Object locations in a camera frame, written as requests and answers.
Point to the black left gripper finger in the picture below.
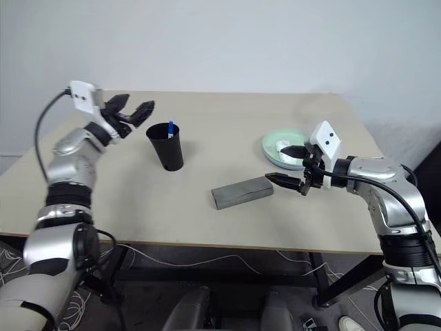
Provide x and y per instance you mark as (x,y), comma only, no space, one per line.
(119,102)
(143,113)

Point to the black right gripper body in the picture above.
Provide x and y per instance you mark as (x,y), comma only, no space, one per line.
(311,172)

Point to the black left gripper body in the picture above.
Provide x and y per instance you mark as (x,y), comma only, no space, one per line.
(117,121)

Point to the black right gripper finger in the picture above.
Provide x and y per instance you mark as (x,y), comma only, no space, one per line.
(284,180)
(293,152)

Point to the white tissue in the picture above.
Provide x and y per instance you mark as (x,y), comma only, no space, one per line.
(284,143)

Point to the light green plate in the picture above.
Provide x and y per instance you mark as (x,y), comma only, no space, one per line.
(272,143)

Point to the white marker blue cap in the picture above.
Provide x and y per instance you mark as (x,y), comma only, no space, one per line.
(171,129)

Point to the grey translucent glasses case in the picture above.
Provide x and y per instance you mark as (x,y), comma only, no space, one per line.
(241,193)

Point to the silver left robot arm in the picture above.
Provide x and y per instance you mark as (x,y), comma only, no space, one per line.
(69,169)

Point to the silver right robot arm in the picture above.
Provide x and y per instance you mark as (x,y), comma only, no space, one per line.
(379,172)

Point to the light blue plate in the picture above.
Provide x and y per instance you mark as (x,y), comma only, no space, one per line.
(280,166)

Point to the black plastic cup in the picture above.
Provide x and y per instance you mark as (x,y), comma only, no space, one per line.
(169,155)

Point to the small black white object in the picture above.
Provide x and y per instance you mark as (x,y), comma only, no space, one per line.
(310,325)

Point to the white shoe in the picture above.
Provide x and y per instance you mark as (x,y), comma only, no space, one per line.
(351,324)

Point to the dark grey rounded shape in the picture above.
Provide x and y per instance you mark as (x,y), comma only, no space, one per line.
(187,310)

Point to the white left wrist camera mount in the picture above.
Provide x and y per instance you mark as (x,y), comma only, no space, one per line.
(82,96)

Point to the black metal table frame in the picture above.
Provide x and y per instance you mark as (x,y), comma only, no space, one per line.
(206,273)

